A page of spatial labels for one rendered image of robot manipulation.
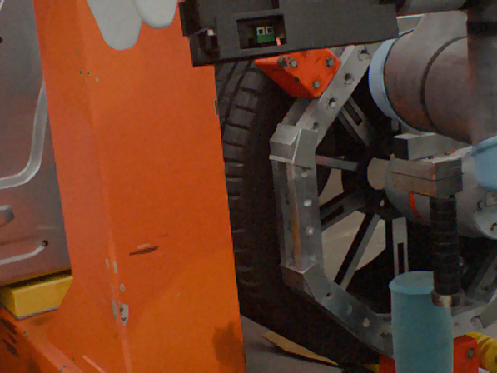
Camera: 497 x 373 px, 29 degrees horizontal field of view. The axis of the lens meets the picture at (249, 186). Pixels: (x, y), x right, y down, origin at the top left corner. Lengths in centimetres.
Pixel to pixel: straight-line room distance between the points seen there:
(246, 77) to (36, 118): 37
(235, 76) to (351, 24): 97
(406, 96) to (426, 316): 76
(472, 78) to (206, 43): 18
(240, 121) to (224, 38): 94
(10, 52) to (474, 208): 77
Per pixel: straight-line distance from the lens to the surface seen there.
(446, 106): 66
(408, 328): 144
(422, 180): 128
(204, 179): 115
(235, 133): 145
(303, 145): 139
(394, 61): 74
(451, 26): 72
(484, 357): 174
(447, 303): 131
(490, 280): 174
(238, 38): 51
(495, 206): 145
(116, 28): 59
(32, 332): 159
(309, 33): 52
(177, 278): 115
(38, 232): 163
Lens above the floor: 122
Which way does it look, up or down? 13 degrees down
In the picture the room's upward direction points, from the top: 6 degrees counter-clockwise
